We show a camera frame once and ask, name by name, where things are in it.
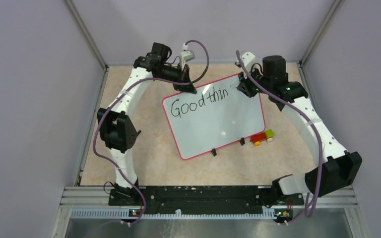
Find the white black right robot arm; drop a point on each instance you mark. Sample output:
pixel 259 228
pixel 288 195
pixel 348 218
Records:
pixel 336 166

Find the black whiteboard clip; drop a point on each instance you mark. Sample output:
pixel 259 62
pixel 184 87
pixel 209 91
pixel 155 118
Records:
pixel 242 141
pixel 214 152

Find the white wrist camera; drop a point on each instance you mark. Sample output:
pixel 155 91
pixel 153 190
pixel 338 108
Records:
pixel 185 56
pixel 245 59

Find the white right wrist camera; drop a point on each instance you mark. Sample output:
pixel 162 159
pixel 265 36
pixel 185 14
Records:
pixel 245 59

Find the aluminium frame rail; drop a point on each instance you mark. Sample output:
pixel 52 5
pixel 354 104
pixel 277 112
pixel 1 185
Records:
pixel 98 197

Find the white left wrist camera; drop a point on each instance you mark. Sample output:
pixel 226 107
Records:
pixel 185 56

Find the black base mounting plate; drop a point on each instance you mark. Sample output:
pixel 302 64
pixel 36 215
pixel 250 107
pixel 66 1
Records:
pixel 198 200

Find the pink framed whiteboard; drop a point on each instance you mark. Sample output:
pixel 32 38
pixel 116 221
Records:
pixel 216 116

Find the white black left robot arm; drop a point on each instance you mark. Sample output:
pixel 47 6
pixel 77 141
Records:
pixel 115 126

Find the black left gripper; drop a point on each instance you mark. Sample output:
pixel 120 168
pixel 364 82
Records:
pixel 189 88

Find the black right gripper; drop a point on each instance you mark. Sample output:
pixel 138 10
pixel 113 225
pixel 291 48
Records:
pixel 244 86

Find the green lego brick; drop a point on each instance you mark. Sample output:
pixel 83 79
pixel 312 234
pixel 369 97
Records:
pixel 269 133

